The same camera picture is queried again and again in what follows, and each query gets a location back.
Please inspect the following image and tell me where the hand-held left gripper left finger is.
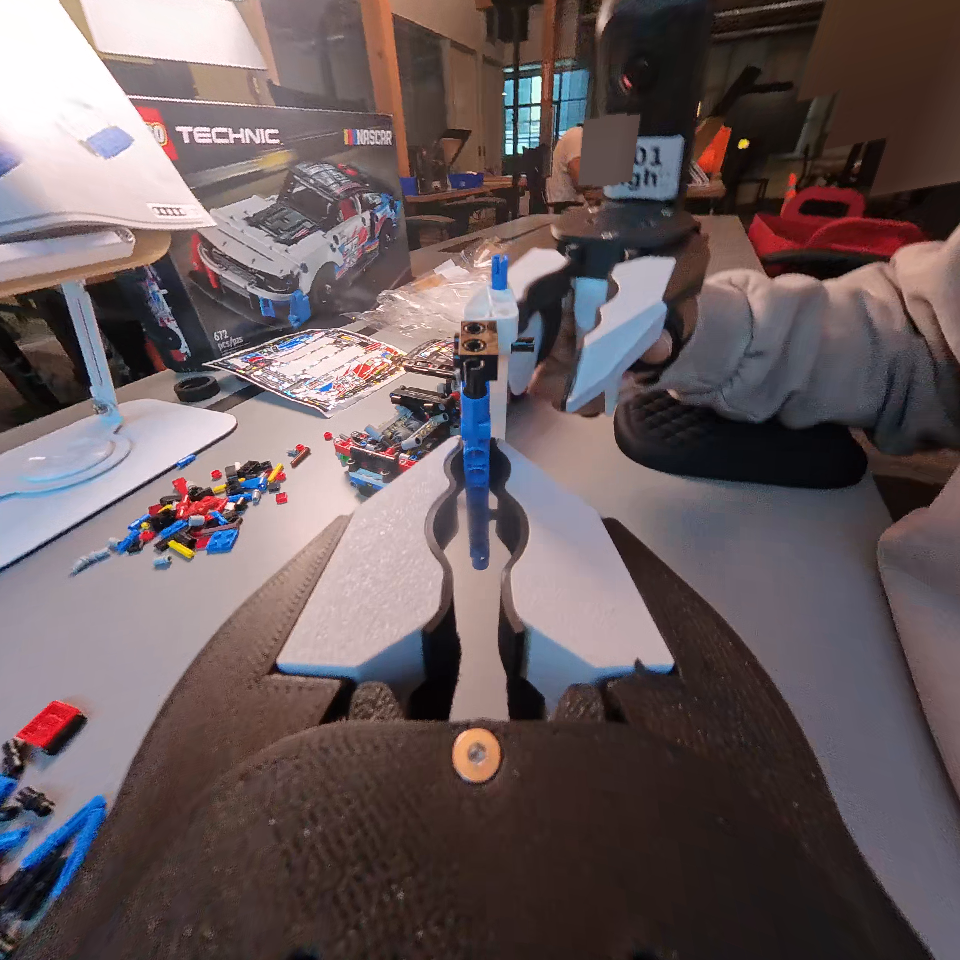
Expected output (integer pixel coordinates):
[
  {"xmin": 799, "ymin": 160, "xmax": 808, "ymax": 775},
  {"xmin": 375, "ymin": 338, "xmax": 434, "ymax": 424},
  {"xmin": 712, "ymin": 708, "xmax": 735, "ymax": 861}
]
[{"xmin": 274, "ymin": 436, "xmax": 468, "ymax": 723}]

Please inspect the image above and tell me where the white book stand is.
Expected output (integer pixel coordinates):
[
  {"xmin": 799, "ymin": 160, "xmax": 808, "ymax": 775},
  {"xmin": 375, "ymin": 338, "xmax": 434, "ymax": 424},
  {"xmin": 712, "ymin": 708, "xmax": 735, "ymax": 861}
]
[{"xmin": 0, "ymin": 225, "xmax": 239, "ymax": 571}]

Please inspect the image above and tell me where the partly built lego car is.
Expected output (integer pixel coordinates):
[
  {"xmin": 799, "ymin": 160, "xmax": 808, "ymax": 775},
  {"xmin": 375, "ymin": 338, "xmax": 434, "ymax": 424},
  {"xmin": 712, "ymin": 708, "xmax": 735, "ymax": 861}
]
[{"xmin": 333, "ymin": 337, "xmax": 466, "ymax": 496}]

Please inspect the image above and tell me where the blue and white lego panel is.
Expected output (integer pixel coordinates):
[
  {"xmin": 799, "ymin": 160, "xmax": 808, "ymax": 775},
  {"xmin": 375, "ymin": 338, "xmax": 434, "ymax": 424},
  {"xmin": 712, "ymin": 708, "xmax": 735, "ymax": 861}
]
[{"xmin": 455, "ymin": 253, "xmax": 537, "ymax": 573}]

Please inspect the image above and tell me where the window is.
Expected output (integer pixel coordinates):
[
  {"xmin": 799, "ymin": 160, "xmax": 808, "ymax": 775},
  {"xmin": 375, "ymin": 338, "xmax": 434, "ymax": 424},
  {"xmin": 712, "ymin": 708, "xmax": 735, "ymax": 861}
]
[{"xmin": 501, "ymin": 63, "xmax": 595, "ymax": 160}]

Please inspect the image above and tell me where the person's right forearm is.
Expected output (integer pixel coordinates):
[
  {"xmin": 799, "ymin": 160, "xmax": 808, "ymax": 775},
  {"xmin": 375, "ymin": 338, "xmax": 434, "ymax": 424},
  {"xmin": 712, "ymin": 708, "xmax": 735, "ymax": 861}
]
[{"xmin": 663, "ymin": 225, "xmax": 960, "ymax": 455}]

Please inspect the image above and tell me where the shiny sticker sheet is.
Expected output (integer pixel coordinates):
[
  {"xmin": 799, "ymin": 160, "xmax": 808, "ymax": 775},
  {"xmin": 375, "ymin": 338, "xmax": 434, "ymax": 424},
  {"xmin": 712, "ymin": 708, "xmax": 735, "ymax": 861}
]
[{"xmin": 204, "ymin": 328, "xmax": 410, "ymax": 420}]

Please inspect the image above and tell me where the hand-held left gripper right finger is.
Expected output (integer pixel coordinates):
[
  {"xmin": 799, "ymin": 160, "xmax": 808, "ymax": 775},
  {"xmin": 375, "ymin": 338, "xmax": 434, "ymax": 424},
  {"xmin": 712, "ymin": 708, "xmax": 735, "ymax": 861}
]
[{"xmin": 493, "ymin": 439, "xmax": 678, "ymax": 721}]

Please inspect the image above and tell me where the red chair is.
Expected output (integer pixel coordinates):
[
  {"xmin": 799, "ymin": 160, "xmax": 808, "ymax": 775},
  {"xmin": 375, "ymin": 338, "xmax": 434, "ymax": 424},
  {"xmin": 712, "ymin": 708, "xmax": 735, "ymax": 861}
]
[{"xmin": 748, "ymin": 186, "xmax": 929, "ymax": 262}]

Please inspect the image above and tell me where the pile of mixed lego pieces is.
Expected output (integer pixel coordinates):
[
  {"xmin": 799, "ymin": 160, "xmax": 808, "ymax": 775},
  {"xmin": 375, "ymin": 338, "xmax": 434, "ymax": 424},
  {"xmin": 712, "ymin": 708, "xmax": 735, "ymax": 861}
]
[{"xmin": 71, "ymin": 442, "xmax": 312, "ymax": 577}]

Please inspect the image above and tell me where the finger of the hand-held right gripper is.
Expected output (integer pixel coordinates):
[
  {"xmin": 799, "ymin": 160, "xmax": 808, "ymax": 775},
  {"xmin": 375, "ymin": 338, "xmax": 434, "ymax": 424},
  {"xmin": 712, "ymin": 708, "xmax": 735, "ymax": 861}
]
[
  {"xmin": 506, "ymin": 246, "xmax": 579, "ymax": 399},
  {"xmin": 566, "ymin": 256, "xmax": 680, "ymax": 417}
]

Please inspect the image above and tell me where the lego set box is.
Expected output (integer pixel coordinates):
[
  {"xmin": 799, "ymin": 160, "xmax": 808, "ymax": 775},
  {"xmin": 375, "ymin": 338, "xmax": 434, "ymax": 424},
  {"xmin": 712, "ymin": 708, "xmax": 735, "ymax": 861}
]
[{"xmin": 127, "ymin": 96, "xmax": 414, "ymax": 372}]

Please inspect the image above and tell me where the pile of blue black pins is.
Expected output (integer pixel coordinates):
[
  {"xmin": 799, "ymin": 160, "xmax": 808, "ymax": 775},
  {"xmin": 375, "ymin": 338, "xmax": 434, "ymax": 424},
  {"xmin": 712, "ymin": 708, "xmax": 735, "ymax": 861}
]
[{"xmin": 0, "ymin": 701, "xmax": 110, "ymax": 946}]

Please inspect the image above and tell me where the heap of clear plastic bags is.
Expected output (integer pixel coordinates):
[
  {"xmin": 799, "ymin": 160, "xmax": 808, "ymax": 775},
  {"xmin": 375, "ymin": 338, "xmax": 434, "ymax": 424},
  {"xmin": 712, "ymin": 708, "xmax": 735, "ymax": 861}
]
[{"xmin": 367, "ymin": 240, "xmax": 526, "ymax": 339}]

